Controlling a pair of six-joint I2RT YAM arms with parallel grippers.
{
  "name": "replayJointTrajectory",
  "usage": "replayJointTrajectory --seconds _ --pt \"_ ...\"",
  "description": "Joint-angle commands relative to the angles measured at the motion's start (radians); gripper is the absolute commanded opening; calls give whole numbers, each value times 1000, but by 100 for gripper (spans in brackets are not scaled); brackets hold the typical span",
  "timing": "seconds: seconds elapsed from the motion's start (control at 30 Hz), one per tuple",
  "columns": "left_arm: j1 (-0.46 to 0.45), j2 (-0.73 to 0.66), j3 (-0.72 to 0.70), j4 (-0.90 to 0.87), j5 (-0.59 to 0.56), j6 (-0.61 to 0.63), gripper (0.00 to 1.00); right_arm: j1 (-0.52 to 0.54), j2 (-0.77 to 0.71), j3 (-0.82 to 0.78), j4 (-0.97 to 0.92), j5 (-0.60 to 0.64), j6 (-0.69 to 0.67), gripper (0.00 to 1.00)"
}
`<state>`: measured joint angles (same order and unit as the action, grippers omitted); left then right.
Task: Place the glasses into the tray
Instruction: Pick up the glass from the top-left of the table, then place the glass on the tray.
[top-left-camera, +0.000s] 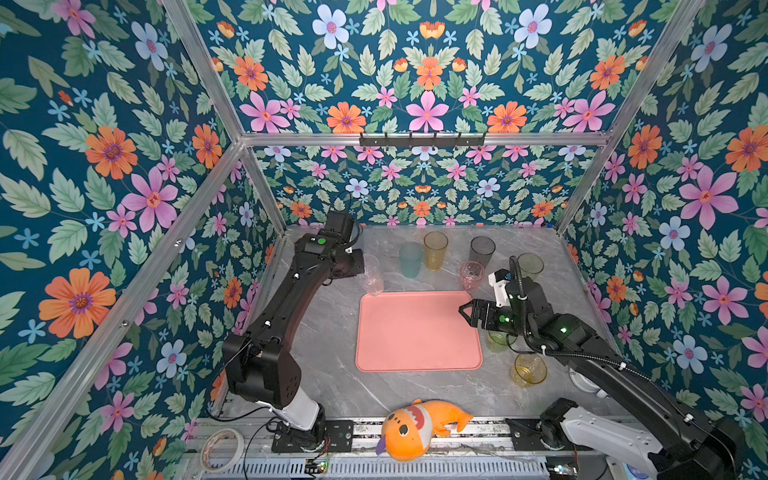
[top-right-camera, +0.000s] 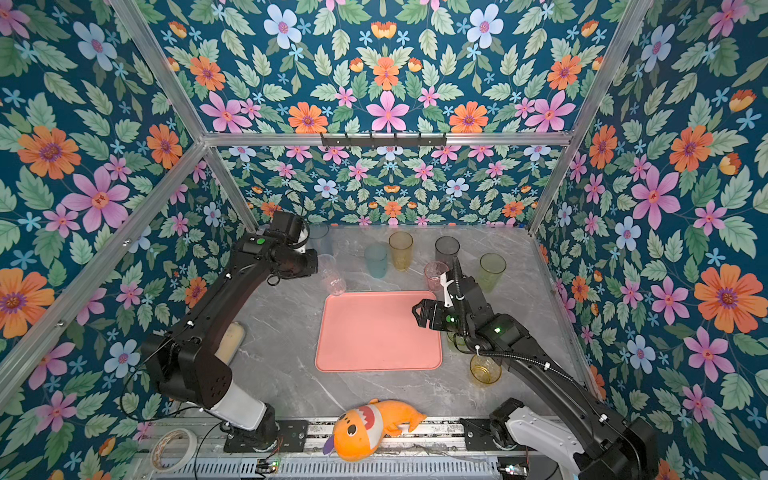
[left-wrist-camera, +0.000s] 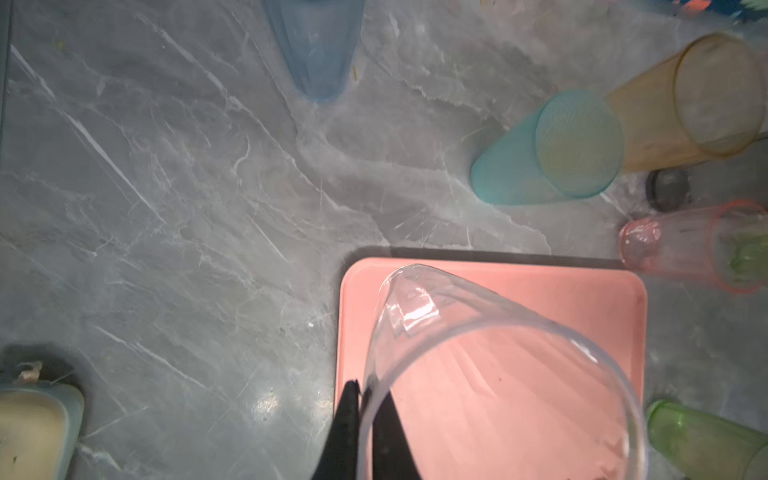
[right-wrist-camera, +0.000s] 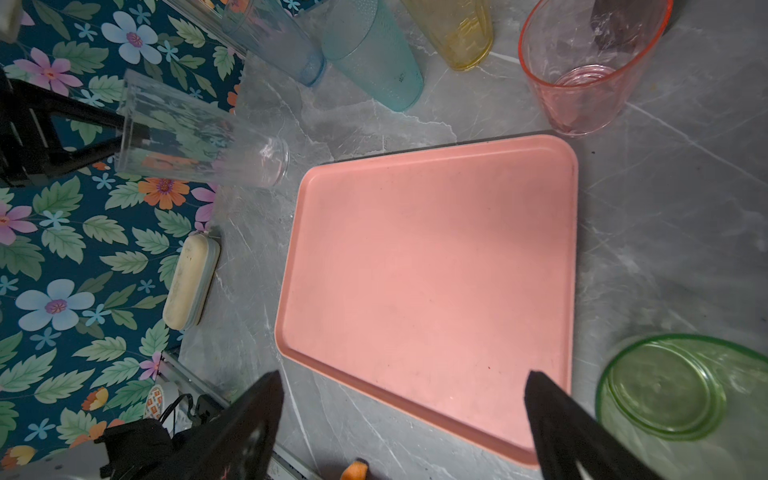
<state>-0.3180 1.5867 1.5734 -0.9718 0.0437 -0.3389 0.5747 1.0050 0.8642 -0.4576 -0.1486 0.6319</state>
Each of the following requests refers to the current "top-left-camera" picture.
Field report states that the clear transparent cup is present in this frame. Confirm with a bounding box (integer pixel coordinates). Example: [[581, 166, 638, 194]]
[[361, 254, 384, 296]]

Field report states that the teal frosted cup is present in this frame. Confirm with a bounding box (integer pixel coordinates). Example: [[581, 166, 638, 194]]
[[399, 242, 423, 279]]

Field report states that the pink plastic tray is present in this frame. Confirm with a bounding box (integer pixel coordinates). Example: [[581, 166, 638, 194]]
[[356, 291, 483, 373]]

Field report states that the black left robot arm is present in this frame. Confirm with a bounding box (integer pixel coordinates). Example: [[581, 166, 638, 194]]
[[223, 231, 364, 432]]

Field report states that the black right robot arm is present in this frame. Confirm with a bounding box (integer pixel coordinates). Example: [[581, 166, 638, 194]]
[[458, 291, 746, 479]]

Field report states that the short green cup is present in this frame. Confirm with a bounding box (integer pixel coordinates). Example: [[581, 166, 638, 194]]
[[487, 331, 517, 353]]

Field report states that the pink short cup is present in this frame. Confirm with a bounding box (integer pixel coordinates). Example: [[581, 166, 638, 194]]
[[459, 261, 486, 292]]

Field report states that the grey smoky cup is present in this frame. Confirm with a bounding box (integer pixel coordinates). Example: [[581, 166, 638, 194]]
[[469, 236, 496, 267]]

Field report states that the tall light green cup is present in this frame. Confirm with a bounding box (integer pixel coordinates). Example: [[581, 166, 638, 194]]
[[517, 253, 545, 280]]

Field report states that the short yellow cup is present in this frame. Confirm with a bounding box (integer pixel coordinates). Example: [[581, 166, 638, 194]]
[[510, 354, 548, 388]]

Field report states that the yellow tall cup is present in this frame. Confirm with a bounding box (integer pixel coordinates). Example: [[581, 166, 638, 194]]
[[423, 231, 449, 271]]

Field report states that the white round object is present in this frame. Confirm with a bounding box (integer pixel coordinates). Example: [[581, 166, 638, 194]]
[[568, 368, 609, 399]]

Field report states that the orange plush toy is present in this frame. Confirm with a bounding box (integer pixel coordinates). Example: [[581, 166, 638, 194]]
[[375, 399, 474, 462]]

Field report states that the roll of tape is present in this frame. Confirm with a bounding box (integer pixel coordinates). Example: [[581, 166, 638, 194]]
[[200, 428, 245, 474]]

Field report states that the blue white box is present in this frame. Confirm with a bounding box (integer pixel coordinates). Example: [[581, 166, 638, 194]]
[[606, 457, 652, 480]]

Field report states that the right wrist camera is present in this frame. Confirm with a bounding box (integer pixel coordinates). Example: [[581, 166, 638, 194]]
[[488, 269, 519, 307]]

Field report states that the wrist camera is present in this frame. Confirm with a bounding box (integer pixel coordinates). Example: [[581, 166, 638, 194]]
[[323, 211, 355, 242], [488, 269, 519, 307]]

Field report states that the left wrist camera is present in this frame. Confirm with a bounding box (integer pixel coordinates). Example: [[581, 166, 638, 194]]
[[323, 211, 355, 242]]

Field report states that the black hook rail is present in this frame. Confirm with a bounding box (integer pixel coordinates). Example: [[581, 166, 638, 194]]
[[358, 132, 486, 149]]

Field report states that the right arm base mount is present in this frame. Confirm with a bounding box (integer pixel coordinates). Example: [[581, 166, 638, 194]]
[[504, 398, 578, 451]]

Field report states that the white vented cable duct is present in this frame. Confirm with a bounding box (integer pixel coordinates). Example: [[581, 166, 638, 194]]
[[202, 456, 550, 479]]

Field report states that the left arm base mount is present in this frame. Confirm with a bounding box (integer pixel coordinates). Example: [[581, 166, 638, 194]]
[[271, 420, 354, 454]]

